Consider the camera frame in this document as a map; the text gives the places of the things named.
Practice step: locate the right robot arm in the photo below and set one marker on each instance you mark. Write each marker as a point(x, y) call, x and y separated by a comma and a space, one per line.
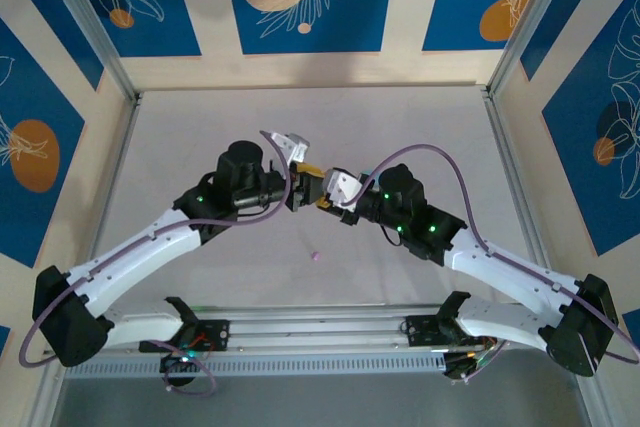
point(500, 267)

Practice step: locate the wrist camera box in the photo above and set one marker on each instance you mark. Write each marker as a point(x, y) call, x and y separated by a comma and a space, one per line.
point(345, 187)
point(295, 147)

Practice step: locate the black controller module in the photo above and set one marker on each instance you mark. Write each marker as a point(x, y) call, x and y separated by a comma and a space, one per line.
point(465, 364)
point(177, 369)

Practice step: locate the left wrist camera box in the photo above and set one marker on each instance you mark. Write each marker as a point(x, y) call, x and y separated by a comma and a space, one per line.
point(295, 147)

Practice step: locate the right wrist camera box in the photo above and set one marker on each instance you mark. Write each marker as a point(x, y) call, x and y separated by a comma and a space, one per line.
point(345, 187)

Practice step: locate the aluminium frame post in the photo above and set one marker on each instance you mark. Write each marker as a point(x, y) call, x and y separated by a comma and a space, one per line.
point(93, 22)
point(587, 402)
point(50, 407)
point(531, 22)

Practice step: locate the wide aluminium base rail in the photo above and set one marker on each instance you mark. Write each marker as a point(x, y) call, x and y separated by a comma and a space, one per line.
point(320, 327)

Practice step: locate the aluminium side rail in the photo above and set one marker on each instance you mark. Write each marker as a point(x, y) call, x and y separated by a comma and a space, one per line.
point(517, 197)
point(111, 202)

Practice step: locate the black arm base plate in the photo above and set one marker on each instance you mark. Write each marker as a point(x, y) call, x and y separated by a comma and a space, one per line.
point(215, 334)
point(420, 332)

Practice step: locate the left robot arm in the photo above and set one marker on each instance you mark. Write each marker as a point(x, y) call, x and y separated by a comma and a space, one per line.
point(135, 247)

